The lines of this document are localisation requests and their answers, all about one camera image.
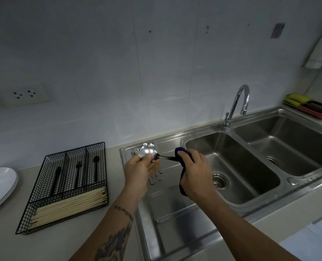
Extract person's right hand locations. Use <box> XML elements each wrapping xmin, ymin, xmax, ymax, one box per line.
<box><xmin>177</xmin><ymin>148</ymin><xmax>219</xmax><ymax>203</ymax></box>

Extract person's left hand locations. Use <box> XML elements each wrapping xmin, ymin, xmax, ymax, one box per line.
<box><xmin>122</xmin><ymin>153</ymin><xmax>161</xmax><ymax>201</ymax></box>

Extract pile of steel cutlery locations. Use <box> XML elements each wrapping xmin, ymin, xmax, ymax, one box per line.
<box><xmin>131</xmin><ymin>142</ymin><xmax>164</xmax><ymax>185</ymax></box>

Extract silver spoon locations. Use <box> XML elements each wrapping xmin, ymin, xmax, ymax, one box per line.
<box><xmin>138</xmin><ymin>145</ymin><xmax>178</xmax><ymax>162</ymax></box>

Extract dark blue cloth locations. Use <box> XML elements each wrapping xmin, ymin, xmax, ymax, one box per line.
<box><xmin>175</xmin><ymin>146</ymin><xmax>195</xmax><ymax>198</ymax></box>

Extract white plate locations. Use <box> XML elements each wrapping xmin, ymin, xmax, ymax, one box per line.
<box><xmin>0</xmin><ymin>176</ymin><xmax>19</xmax><ymax>216</ymax></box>
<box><xmin>0</xmin><ymin>167</ymin><xmax>18</xmax><ymax>212</ymax></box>

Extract person's left forearm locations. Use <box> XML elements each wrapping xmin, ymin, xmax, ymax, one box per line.
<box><xmin>68</xmin><ymin>191</ymin><xmax>142</xmax><ymax>261</ymax></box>

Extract person's right forearm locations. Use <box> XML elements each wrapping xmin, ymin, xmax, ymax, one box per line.
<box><xmin>198</xmin><ymin>192</ymin><xmax>304</xmax><ymax>261</ymax></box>

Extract black spoon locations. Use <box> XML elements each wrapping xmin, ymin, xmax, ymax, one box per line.
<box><xmin>93</xmin><ymin>156</ymin><xmax>100</xmax><ymax>183</ymax></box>

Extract black fork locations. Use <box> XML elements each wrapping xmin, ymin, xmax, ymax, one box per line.
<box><xmin>74</xmin><ymin>161</ymin><xmax>83</xmax><ymax>189</ymax></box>

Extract bundle of wooden chopsticks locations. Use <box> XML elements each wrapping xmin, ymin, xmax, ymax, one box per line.
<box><xmin>30</xmin><ymin>186</ymin><xmax>108</xmax><ymax>229</ymax></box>

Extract black knife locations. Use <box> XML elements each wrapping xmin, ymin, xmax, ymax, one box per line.
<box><xmin>51</xmin><ymin>166</ymin><xmax>62</xmax><ymax>195</ymax></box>

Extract stainless steel double sink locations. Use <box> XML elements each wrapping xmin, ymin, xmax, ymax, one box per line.
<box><xmin>119</xmin><ymin>107</ymin><xmax>322</xmax><ymax>261</ymax></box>

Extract chrome faucet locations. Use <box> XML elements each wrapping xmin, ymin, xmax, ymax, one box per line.
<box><xmin>221</xmin><ymin>84</ymin><xmax>251</xmax><ymax>131</ymax></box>

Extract yellow sponge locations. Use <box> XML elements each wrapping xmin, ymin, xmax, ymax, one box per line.
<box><xmin>284</xmin><ymin>94</ymin><xmax>313</xmax><ymax>106</ymax></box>

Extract red sponge tray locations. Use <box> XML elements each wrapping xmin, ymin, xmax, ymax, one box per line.
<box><xmin>282</xmin><ymin>101</ymin><xmax>322</xmax><ymax>120</ymax></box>

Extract dark scouring pad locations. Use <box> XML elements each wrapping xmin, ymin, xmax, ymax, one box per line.
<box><xmin>302</xmin><ymin>100</ymin><xmax>322</xmax><ymax>113</ymax></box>

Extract white spray bottle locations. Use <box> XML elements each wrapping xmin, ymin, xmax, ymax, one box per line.
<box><xmin>305</xmin><ymin>27</ymin><xmax>322</xmax><ymax>69</ymax></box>

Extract black wire cutlery tray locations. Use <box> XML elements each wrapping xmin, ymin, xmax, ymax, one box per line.
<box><xmin>15</xmin><ymin>141</ymin><xmax>109</xmax><ymax>236</ymax></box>

